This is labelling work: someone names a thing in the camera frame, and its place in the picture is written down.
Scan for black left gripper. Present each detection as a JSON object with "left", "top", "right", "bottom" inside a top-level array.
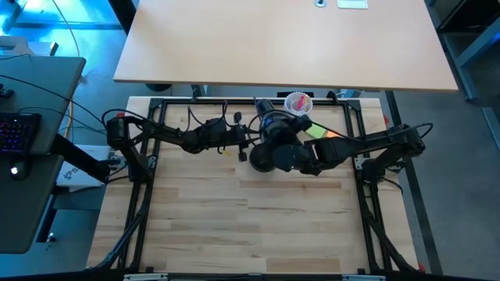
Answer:
[{"left": 195, "top": 111, "right": 251, "bottom": 163}]

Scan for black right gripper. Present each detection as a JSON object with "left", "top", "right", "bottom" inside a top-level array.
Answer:
[{"left": 273, "top": 138, "right": 327, "bottom": 176}]

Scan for black desk lamp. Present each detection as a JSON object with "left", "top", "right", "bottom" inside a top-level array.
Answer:
[{"left": 248, "top": 98, "right": 313, "bottom": 173}]

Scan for green sticky note pad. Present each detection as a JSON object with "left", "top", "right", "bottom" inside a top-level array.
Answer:
[{"left": 305, "top": 123, "right": 327, "bottom": 140}]

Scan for white ribbed pen cup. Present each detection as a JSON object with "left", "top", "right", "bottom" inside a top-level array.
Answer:
[{"left": 284, "top": 91, "right": 314, "bottom": 116}]

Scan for large light wooden desk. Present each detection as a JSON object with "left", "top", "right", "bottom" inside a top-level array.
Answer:
[{"left": 112, "top": 0, "right": 459, "bottom": 93}]

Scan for white desk plate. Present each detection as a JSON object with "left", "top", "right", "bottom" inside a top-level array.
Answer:
[{"left": 337, "top": 0, "right": 370, "bottom": 9}]

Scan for white printed box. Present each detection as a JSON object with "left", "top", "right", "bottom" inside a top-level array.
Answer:
[{"left": 56, "top": 144, "right": 113, "bottom": 188}]

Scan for grey side desk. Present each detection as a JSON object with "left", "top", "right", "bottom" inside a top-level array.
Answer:
[{"left": 0, "top": 54, "right": 87, "bottom": 254}]

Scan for black backlit keyboard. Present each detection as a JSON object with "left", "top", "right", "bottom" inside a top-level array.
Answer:
[{"left": 0, "top": 112, "right": 42, "bottom": 155}]

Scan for black computer mouse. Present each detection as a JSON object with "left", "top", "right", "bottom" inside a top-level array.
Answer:
[{"left": 9, "top": 161, "right": 29, "bottom": 181}]

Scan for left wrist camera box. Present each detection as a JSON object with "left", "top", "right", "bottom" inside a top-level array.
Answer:
[{"left": 205, "top": 116, "right": 228, "bottom": 136}]

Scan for black aluminium table frame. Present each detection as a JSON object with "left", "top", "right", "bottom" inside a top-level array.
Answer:
[{"left": 87, "top": 96, "right": 430, "bottom": 274}]

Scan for yellow cable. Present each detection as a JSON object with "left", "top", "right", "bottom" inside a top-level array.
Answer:
[{"left": 50, "top": 0, "right": 81, "bottom": 140}]

